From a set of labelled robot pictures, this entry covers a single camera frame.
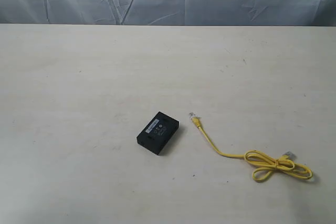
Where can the black network switch box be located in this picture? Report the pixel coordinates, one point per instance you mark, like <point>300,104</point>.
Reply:
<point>157,133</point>

